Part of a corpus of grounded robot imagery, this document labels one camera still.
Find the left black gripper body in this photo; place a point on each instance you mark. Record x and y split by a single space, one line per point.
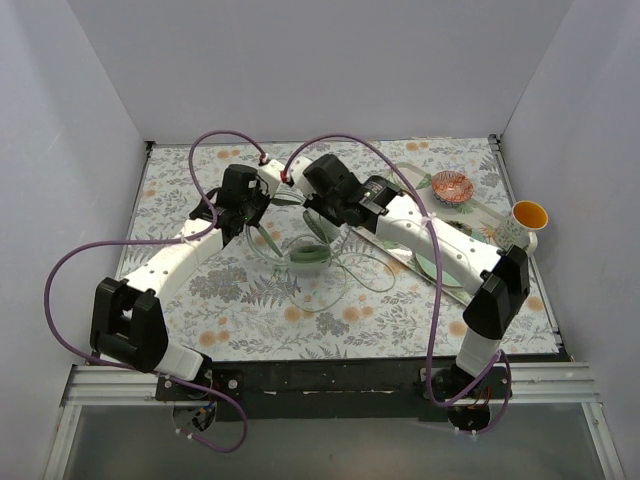
252 211

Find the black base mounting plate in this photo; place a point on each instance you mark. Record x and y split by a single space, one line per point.
326 389

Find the mint green headphones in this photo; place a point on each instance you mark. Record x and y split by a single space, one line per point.
306 258

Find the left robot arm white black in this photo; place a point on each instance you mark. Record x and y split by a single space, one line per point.
128 322

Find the mint green plate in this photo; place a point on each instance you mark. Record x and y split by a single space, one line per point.
428 268

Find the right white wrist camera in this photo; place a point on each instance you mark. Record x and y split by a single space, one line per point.
295 178

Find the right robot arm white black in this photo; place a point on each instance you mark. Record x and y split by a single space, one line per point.
497 280

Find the aluminium frame rail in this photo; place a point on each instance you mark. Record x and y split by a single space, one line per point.
92 386

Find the white mug orange inside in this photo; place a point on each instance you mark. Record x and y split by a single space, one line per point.
520 226

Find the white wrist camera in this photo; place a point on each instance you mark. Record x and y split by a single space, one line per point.
269 177
295 178

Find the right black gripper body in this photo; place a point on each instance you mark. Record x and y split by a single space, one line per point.
320 212

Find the red patterned small bowl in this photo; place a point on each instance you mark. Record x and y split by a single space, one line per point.
452 188

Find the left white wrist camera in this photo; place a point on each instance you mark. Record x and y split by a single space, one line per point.
269 177

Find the floral table mat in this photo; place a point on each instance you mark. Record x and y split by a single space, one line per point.
373 301

